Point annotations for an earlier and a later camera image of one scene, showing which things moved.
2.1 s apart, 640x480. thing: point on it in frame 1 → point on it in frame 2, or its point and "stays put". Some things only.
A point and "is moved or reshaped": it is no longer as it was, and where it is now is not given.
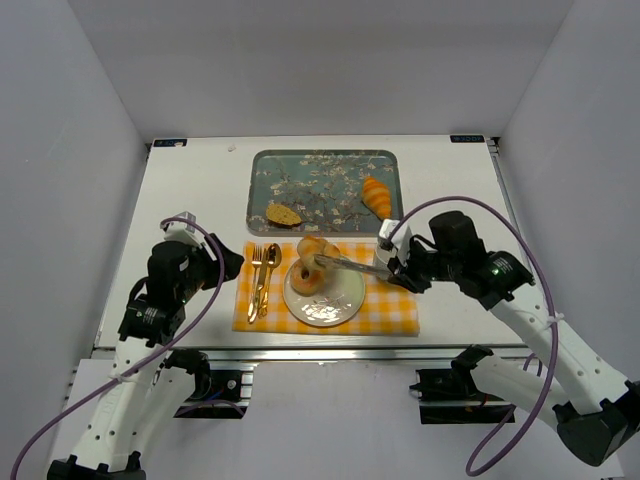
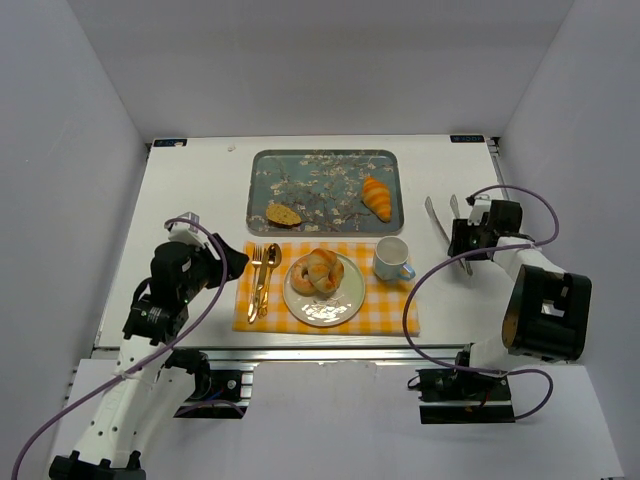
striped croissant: [377, 197] stays put
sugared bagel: [310, 285] stays put
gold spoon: [274, 254] stays put
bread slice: [282, 216] stays put
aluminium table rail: [342, 354] stays put
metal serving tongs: [341, 263] is moved or reshaped
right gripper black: [407, 270] → [461, 238]
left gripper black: [215, 261] stays put
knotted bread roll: [313, 245] → [325, 271]
